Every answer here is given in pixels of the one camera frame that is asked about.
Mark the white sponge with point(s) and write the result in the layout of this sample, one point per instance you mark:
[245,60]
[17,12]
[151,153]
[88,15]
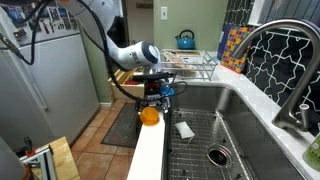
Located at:
[184,130]

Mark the blue cutting board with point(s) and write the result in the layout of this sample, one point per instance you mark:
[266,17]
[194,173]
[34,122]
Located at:
[222,40]

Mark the dark floor mat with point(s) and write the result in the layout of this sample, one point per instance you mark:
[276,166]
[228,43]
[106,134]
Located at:
[121,128]

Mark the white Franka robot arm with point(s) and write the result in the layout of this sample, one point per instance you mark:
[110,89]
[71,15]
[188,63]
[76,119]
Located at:
[126,55]

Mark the small orange bowl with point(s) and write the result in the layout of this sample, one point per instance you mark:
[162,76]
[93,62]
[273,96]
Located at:
[149,116]

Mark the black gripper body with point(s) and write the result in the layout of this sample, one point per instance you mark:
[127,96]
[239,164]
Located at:
[155,90]

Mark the sink drain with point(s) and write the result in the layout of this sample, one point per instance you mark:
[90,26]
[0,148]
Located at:
[219,155]

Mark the white refrigerator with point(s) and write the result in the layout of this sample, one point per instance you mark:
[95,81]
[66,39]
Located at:
[50,93]

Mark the wooden cart with aluminium rail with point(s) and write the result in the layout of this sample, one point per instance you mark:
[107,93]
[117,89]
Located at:
[60,160]

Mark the blue plastic bowl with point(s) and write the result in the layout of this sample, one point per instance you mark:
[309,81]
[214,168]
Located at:
[167,91]

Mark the stainless steel sink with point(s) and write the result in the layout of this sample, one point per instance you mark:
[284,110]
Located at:
[253,133]

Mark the open wooden drawer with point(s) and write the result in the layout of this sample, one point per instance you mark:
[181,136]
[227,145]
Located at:
[121,86]

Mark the colourful checkered board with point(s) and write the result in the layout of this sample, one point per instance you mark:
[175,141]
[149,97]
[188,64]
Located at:
[236,50]

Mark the curved steel faucet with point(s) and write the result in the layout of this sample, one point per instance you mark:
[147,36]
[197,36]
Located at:
[300,83]

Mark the red black clamp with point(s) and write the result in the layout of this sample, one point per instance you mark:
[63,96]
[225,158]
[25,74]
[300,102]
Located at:
[29,146]

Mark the white wall switch plate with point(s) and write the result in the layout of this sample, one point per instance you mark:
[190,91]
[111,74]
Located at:
[164,13]

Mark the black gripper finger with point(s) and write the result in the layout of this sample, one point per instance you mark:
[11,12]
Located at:
[165,106]
[140,107]

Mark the tall green soap bottle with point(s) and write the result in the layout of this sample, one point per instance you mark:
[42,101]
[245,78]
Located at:
[313,153]

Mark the teal kettle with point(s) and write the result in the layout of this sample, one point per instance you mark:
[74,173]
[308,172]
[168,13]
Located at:
[185,41]

